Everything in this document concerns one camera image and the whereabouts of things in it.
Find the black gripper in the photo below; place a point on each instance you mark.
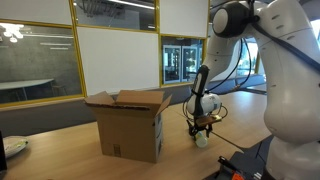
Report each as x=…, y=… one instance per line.
x=195, y=125

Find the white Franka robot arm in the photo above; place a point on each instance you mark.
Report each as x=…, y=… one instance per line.
x=290, y=83

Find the open cardboard shipping box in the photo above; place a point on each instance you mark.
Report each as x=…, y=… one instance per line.
x=130, y=133

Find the orange and black tool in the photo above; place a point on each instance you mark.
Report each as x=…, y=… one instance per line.
x=231, y=170

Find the dark grey mat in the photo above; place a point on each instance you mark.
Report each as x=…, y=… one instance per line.
x=248, y=161

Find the stool behind glass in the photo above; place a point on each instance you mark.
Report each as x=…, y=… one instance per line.
x=59, y=88

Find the grey upholstered bench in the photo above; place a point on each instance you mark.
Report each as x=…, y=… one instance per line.
x=50, y=115

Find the white table behind glass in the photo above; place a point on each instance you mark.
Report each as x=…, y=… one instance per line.
x=23, y=83

